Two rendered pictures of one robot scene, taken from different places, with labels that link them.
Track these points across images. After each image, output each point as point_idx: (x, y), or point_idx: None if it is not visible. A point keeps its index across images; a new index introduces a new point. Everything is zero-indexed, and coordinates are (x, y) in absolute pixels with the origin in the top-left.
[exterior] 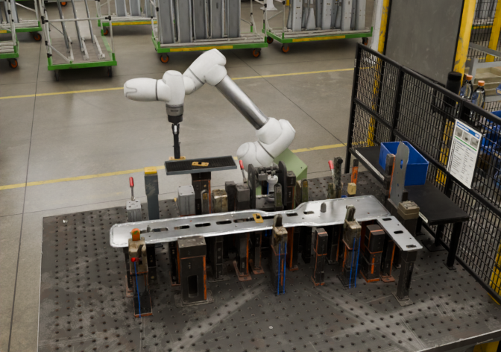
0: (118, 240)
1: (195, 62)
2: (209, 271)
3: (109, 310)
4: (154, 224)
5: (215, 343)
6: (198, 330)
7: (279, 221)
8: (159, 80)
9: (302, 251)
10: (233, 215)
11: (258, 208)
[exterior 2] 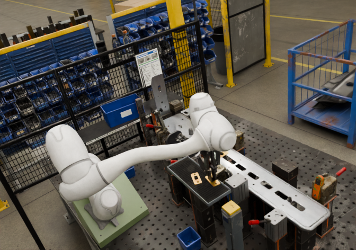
0: (321, 211)
1: (73, 149)
2: (249, 211)
3: (343, 248)
4: (277, 202)
5: (311, 178)
6: (309, 190)
7: None
8: (208, 109)
9: None
10: (226, 167)
11: None
